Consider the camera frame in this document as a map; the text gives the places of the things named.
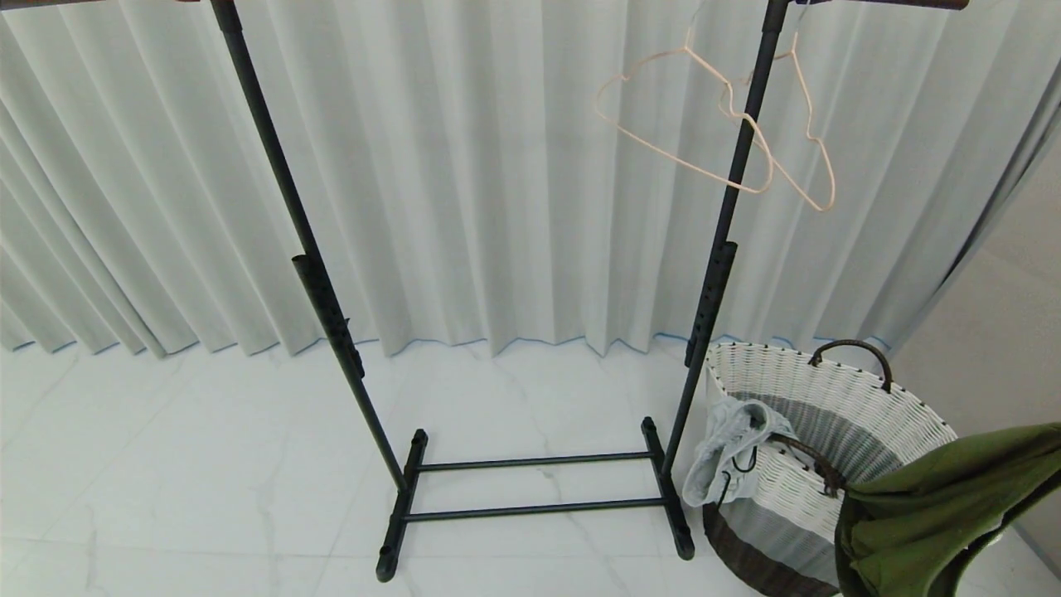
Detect white curtain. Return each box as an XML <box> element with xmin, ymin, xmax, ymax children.
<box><xmin>0</xmin><ymin>0</ymin><xmax>1061</xmax><ymax>358</ymax></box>

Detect pink clothes hanger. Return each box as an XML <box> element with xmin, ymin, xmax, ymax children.
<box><xmin>593</xmin><ymin>4</ymin><xmax>776</xmax><ymax>197</ymax></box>
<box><xmin>719</xmin><ymin>8</ymin><xmax>837</xmax><ymax>213</ymax></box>

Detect white laundry basket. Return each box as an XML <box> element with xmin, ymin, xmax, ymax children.
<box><xmin>702</xmin><ymin>338</ymin><xmax>1005</xmax><ymax>597</ymax></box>

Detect pale grey shorts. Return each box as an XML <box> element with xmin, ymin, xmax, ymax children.
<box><xmin>681</xmin><ymin>397</ymin><xmax>799</xmax><ymax>509</ymax></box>

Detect black clothes rack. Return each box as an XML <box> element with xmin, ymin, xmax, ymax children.
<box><xmin>207</xmin><ymin>0</ymin><xmax>970</xmax><ymax>584</ymax></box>

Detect green printed shirt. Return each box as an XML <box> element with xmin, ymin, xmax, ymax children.
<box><xmin>834</xmin><ymin>422</ymin><xmax>1061</xmax><ymax>597</ymax></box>

